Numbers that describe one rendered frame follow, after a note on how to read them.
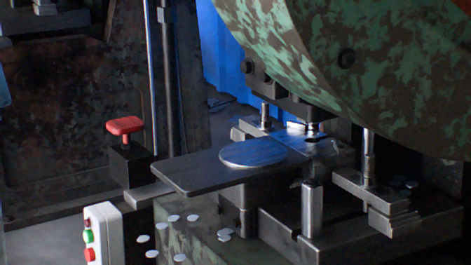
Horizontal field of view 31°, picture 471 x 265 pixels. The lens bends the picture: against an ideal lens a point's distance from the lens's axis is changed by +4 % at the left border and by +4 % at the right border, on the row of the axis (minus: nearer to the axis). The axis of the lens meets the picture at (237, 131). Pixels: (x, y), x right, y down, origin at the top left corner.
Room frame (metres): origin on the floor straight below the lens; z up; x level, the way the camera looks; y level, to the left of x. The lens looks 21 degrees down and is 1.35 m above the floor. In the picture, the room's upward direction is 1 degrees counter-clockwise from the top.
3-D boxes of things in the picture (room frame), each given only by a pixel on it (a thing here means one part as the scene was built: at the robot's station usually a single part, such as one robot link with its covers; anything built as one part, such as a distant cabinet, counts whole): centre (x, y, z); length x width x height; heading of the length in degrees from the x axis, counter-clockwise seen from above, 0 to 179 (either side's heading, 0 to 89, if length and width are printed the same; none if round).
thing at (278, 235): (1.39, -0.14, 0.68); 0.45 x 0.30 x 0.06; 30
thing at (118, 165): (1.54, 0.22, 0.62); 0.10 x 0.06 x 0.20; 30
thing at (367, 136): (1.35, -0.23, 0.81); 0.02 x 0.02 x 0.14; 30
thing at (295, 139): (1.39, -0.13, 0.76); 0.15 x 0.09 x 0.05; 30
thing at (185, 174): (1.30, 0.01, 0.72); 0.25 x 0.14 x 0.14; 120
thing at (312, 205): (1.18, -0.12, 0.75); 0.03 x 0.03 x 0.10; 30
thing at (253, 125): (1.54, -0.05, 0.76); 0.17 x 0.06 x 0.10; 30
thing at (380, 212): (1.25, -0.22, 0.76); 0.17 x 0.06 x 0.10; 30
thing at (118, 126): (1.56, 0.23, 0.72); 0.07 x 0.06 x 0.08; 120
